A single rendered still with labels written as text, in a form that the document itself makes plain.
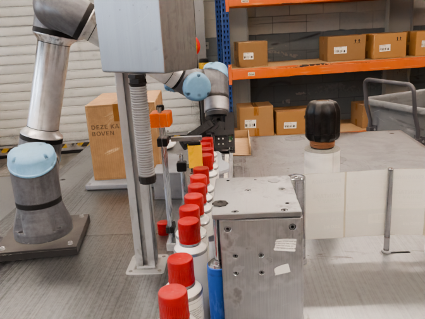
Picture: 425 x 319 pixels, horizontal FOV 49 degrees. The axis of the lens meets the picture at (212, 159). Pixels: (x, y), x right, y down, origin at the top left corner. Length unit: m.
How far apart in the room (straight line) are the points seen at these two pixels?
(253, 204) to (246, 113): 4.30
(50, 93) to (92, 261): 0.47
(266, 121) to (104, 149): 3.41
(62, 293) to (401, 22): 5.47
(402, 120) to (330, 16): 2.79
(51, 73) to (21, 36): 4.25
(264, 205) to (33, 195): 0.77
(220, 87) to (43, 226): 0.62
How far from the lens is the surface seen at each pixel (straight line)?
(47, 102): 1.34
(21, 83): 5.62
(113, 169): 1.68
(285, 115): 4.95
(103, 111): 1.64
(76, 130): 5.58
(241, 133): 2.21
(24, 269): 1.22
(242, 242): 0.58
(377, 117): 3.41
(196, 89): 1.22
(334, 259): 1.02
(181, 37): 0.86
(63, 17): 1.19
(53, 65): 1.32
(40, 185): 1.24
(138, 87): 0.86
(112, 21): 0.91
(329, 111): 1.09
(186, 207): 0.75
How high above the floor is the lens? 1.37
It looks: 16 degrees down
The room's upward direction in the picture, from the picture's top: 3 degrees counter-clockwise
